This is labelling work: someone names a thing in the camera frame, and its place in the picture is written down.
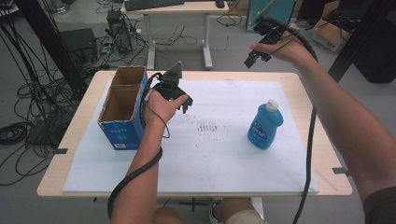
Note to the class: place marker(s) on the white shoe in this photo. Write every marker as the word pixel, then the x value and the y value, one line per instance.
pixel 214 213

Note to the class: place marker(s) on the person's leg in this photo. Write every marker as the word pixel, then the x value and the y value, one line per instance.
pixel 168 216
pixel 239 213

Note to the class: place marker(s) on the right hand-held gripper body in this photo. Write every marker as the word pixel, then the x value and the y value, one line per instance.
pixel 272 31

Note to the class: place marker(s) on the blue cardboard box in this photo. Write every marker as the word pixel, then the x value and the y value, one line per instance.
pixel 124 133

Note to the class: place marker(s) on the black computer case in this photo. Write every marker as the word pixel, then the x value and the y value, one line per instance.
pixel 77 42

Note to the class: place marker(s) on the black post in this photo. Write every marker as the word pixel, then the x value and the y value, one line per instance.
pixel 53 46

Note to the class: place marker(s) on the blue detergent bottle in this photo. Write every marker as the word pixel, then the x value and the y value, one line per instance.
pixel 264 126

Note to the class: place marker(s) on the person's left hand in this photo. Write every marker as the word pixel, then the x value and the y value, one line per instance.
pixel 160 109

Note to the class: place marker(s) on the person's left leg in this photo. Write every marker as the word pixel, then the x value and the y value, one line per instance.
pixel 168 216

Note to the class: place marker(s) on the teal box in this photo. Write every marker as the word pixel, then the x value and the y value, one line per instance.
pixel 283 14

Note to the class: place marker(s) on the brown cardboard box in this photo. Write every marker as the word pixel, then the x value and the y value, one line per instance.
pixel 327 37

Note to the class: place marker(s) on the white desk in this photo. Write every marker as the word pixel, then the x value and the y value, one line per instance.
pixel 174 6

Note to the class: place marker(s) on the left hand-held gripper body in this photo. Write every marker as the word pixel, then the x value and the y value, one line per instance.
pixel 170 83

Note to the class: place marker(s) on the brown shirt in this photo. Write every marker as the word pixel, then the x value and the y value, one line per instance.
pixel 381 207

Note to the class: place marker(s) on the small black computer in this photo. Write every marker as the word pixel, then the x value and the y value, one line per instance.
pixel 120 31

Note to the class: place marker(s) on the white paper sheet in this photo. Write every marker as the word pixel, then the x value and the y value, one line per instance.
pixel 218 161

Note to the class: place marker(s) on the person's right hand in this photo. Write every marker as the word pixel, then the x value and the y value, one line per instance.
pixel 288 48

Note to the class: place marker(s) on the black computer mouse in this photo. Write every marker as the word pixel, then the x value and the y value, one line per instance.
pixel 219 3

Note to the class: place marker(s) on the black metal stand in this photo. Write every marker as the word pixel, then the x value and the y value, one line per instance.
pixel 358 43

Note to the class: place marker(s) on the person's right leg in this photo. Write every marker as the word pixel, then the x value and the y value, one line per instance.
pixel 239 213

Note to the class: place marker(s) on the black cabinet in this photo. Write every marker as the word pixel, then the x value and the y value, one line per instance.
pixel 378 56

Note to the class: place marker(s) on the black keyboard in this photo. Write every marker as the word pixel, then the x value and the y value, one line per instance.
pixel 152 3

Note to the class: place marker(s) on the grey tape strip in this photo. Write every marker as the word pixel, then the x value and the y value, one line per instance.
pixel 341 170
pixel 60 151

